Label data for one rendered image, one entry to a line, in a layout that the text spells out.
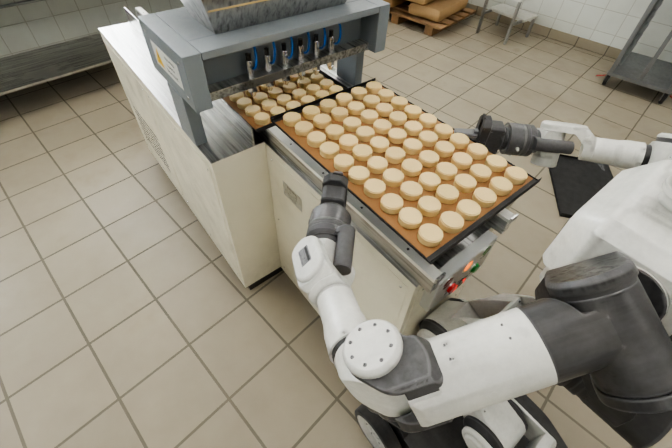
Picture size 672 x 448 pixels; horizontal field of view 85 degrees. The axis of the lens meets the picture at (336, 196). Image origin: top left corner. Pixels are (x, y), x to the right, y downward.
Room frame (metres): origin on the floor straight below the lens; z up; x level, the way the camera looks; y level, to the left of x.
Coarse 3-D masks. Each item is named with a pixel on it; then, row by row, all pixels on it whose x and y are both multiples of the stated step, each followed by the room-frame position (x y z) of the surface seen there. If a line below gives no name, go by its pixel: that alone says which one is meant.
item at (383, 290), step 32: (288, 192) 0.87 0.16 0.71; (320, 192) 0.75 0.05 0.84; (288, 224) 0.89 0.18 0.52; (352, 224) 0.63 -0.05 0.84; (288, 256) 0.91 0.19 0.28; (384, 256) 0.53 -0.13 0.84; (448, 256) 0.54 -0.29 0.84; (352, 288) 0.60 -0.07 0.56; (384, 288) 0.52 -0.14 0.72; (416, 288) 0.46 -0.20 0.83; (416, 320) 0.50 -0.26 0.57
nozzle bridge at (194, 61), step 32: (352, 0) 1.33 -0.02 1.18; (160, 32) 0.99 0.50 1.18; (192, 32) 1.00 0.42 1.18; (224, 32) 1.02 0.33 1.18; (256, 32) 1.03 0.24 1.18; (288, 32) 1.05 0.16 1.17; (320, 32) 1.23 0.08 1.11; (352, 32) 1.33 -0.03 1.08; (384, 32) 1.31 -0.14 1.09; (160, 64) 1.03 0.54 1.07; (192, 64) 0.87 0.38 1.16; (224, 64) 1.01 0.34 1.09; (288, 64) 1.11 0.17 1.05; (320, 64) 1.17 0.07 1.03; (352, 64) 1.39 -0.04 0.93; (192, 96) 0.85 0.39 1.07; (224, 96) 0.94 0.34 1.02; (192, 128) 0.93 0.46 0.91
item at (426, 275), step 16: (272, 128) 0.97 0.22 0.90; (272, 144) 0.95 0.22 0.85; (288, 144) 0.89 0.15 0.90; (288, 160) 0.88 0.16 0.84; (304, 160) 0.82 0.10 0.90; (320, 176) 0.75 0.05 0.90; (352, 208) 0.65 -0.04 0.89; (368, 224) 0.60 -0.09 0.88; (384, 224) 0.59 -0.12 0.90; (384, 240) 0.55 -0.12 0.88; (400, 240) 0.54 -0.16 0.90; (400, 256) 0.51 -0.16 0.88; (416, 256) 0.50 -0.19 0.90; (416, 272) 0.47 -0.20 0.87; (432, 272) 0.46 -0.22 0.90; (432, 288) 0.44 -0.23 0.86
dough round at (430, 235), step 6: (420, 228) 0.48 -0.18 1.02; (426, 228) 0.48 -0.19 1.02; (432, 228) 0.48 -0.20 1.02; (438, 228) 0.48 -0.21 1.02; (420, 234) 0.47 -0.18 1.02; (426, 234) 0.47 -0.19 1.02; (432, 234) 0.47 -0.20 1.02; (438, 234) 0.47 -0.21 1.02; (420, 240) 0.46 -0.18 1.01; (426, 240) 0.45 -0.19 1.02; (432, 240) 0.45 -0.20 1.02; (438, 240) 0.45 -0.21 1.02; (432, 246) 0.45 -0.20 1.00
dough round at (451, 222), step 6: (444, 216) 0.52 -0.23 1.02; (450, 216) 0.52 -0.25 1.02; (456, 216) 0.52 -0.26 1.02; (438, 222) 0.52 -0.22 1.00; (444, 222) 0.50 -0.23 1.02; (450, 222) 0.50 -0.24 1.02; (456, 222) 0.50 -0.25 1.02; (462, 222) 0.50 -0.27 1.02; (444, 228) 0.49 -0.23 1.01; (450, 228) 0.49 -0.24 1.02; (456, 228) 0.49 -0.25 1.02
